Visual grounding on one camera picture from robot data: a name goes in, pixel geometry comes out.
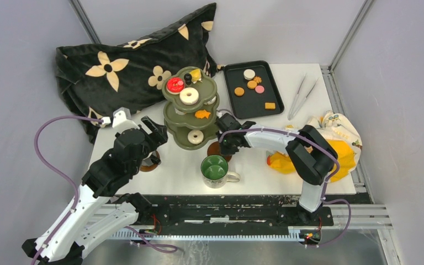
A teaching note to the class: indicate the black floral pillow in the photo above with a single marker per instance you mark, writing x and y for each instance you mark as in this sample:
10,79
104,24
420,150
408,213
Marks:
94,80

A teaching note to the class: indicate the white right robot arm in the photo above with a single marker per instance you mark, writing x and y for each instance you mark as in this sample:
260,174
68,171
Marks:
313,158

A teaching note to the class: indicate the orange flower biscuit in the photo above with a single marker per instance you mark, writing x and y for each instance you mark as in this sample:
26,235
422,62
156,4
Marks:
257,79

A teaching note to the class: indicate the yellow cloth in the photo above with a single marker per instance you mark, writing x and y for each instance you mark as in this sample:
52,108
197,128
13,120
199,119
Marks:
348,157

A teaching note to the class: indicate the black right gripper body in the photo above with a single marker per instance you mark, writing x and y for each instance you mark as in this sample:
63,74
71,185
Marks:
226,146

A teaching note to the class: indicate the square waffle biscuit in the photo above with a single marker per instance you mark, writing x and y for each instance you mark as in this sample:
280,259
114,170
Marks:
270,106

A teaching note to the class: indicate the green three-tier serving stand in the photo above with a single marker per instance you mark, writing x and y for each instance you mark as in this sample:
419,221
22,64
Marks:
179,118

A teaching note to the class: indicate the orange fish biscuit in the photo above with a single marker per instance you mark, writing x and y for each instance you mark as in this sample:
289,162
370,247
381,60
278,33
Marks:
202,114

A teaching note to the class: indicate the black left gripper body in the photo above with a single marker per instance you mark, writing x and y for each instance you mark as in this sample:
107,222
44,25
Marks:
155,138

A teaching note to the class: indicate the white round pastry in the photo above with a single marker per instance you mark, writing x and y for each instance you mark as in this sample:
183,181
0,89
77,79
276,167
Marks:
249,74

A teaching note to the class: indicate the white patterned cloth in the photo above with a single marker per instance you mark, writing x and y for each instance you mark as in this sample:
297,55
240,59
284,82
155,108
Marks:
337,130

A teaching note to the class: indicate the pink macaron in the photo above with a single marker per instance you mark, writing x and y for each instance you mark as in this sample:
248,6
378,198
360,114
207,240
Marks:
259,89

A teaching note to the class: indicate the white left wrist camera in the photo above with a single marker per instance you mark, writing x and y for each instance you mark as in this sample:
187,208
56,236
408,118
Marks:
122,120

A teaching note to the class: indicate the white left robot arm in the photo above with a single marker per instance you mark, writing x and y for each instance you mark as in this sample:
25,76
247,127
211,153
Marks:
69,240

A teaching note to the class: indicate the round orange biscuit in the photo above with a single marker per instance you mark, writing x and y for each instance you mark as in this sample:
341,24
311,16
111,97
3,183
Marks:
239,91
252,84

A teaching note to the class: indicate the brown wooden coaster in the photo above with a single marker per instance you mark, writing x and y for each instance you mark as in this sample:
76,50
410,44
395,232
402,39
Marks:
214,149
149,166

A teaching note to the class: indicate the metal serving tongs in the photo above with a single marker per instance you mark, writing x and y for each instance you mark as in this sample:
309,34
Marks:
300,98

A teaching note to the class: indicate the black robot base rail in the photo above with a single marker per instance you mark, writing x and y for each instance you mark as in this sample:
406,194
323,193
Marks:
229,215

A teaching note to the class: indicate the red flower donut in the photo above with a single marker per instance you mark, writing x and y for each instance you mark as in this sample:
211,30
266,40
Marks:
175,85

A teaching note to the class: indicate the white glazed donut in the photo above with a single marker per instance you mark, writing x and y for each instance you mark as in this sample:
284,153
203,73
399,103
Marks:
195,137

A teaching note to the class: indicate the green enamel mug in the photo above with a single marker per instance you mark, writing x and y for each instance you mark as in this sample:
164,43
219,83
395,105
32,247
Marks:
215,172

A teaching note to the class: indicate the white ring donut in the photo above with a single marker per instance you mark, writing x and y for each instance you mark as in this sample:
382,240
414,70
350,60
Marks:
189,96

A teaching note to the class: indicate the chocolate striped white donut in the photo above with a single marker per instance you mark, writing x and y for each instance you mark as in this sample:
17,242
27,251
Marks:
212,101

